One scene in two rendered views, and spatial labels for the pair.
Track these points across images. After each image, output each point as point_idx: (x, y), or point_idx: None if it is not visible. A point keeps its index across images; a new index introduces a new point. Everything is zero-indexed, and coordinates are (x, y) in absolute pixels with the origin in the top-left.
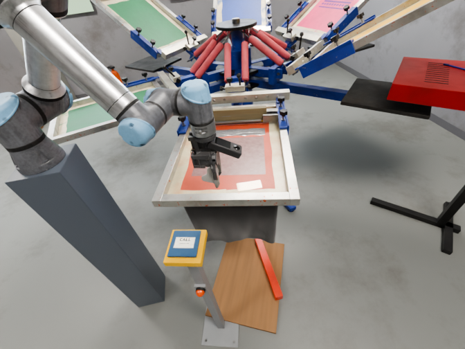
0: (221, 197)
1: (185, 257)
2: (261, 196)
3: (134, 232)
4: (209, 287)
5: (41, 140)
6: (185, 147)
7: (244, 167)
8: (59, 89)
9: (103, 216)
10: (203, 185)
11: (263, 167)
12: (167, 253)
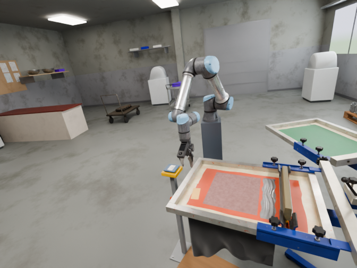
0: (187, 177)
1: None
2: (178, 191)
3: None
4: None
5: (208, 112)
6: (251, 170)
7: (214, 194)
8: (220, 100)
9: (206, 152)
10: (206, 176)
11: (210, 203)
12: (169, 164)
